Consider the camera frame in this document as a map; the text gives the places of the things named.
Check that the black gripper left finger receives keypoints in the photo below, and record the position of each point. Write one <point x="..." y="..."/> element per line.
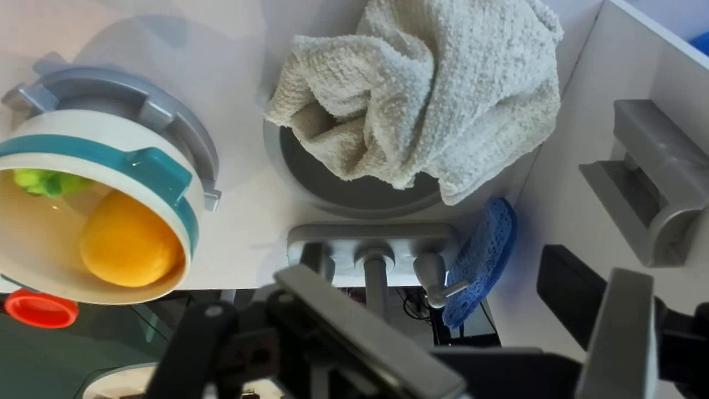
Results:
<point x="345" y="324"/>

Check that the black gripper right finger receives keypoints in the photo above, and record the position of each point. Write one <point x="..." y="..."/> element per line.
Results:
<point x="621" y="339"/>

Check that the white terry towel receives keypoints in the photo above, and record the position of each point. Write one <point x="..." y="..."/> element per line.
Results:
<point x="456" y="90"/>

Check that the gray round toy sink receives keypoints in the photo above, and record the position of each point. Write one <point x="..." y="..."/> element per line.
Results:
<point x="345" y="189"/>

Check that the gray toy faucet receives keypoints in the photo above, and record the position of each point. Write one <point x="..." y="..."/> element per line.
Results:
<point x="368" y="239"/>

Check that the blue scrub pad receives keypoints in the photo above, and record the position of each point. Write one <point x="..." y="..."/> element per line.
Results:
<point x="483" y="250"/>

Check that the yellow toy ball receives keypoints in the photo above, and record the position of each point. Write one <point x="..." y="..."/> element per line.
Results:
<point x="125" y="245"/>

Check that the white toy kitchen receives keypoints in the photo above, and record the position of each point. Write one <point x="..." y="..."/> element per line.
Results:
<point x="245" y="111"/>

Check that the red knob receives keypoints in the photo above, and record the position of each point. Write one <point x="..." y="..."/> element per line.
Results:
<point x="40" y="311"/>

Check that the green toy food piece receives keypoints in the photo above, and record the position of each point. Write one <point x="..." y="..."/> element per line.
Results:
<point x="45" y="179"/>

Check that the white pot with teal stripe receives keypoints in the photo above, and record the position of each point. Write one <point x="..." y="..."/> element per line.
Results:
<point x="73" y="122"/>

